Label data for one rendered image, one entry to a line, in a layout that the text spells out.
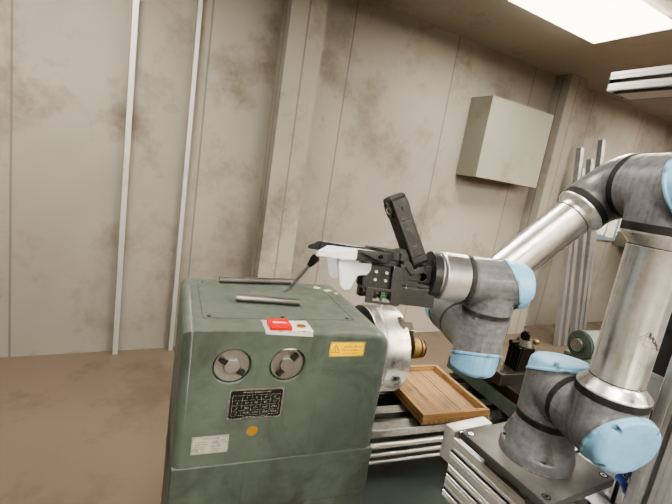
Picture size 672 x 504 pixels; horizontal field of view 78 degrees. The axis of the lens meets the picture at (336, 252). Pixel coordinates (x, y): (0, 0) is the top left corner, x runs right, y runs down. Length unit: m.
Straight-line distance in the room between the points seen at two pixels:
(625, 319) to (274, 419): 0.88
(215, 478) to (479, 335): 0.89
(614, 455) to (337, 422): 0.74
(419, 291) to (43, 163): 3.16
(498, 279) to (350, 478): 0.98
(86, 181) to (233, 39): 1.54
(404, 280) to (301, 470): 0.88
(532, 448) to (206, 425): 0.79
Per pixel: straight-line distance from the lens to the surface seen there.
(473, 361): 0.71
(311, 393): 1.25
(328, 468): 1.43
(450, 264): 0.64
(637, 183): 0.83
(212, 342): 1.11
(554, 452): 1.02
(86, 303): 3.74
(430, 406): 1.71
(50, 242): 3.62
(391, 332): 1.45
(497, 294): 0.68
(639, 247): 0.82
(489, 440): 1.07
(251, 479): 1.37
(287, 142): 3.53
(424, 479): 1.94
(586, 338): 2.28
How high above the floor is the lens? 1.69
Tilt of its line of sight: 11 degrees down
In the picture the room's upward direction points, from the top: 9 degrees clockwise
